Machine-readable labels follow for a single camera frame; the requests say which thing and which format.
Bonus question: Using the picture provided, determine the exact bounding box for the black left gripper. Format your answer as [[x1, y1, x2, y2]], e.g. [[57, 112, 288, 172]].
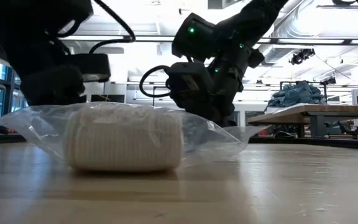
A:
[[0, 24, 86, 107]]

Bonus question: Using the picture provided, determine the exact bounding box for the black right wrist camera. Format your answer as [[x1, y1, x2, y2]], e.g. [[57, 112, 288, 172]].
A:
[[165, 62, 214, 105]]

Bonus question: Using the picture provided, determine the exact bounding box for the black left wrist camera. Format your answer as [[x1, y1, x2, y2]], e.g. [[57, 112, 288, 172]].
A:
[[67, 53, 112, 83]]

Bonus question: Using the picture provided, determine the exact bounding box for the black ceiling camera rig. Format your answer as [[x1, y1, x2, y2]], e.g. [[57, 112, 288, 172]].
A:
[[289, 48, 316, 65]]

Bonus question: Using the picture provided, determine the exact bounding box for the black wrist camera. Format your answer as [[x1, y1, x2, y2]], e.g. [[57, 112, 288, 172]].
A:
[[67, 53, 112, 83], [165, 62, 214, 105]]

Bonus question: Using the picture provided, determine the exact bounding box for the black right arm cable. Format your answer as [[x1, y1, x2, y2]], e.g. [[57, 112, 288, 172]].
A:
[[139, 65, 171, 98]]

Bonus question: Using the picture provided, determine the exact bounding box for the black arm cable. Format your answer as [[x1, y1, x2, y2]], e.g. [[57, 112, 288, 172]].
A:
[[139, 65, 171, 98], [88, 0, 136, 54]]

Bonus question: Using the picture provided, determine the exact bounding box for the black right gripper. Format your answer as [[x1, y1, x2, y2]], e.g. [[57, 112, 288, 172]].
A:
[[178, 42, 265, 127]]

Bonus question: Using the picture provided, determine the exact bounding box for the wooden work table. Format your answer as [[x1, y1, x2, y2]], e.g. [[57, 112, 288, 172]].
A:
[[247, 103, 358, 138]]

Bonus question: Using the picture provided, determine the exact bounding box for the silver round ceiling duct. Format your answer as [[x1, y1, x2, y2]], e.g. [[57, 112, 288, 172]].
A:
[[258, 0, 326, 65]]

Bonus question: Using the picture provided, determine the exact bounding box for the black monitor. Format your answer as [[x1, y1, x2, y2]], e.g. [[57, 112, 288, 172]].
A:
[[90, 94, 126, 104]]

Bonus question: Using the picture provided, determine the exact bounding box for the clear plastic bag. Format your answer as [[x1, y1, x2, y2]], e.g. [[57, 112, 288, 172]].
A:
[[0, 101, 270, 164]]

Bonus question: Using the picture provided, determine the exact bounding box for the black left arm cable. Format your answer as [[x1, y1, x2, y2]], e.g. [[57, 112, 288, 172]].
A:
[[88, 0, 136, 54]]

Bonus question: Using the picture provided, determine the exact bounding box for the blue cloth pile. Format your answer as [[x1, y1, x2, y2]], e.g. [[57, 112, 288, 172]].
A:
[[267, 80, 328, 108]]

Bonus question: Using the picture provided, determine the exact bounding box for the ceiling light rail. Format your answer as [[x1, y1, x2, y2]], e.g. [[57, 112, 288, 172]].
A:
[[61, 34, 358, 45]]

